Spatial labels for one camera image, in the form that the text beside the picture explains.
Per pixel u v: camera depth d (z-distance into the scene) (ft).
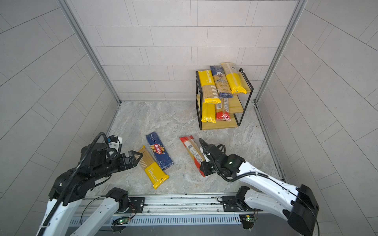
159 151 2.84
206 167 2.14
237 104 3.08
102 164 1.57
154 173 2.60
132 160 1.81
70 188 1.26
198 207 2.33
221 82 2.55
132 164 1.80
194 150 2.53
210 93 2.41
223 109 2.84
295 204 1.29
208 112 2.82
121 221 2.14
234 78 2.59
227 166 1.74
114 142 1.85
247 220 2.23
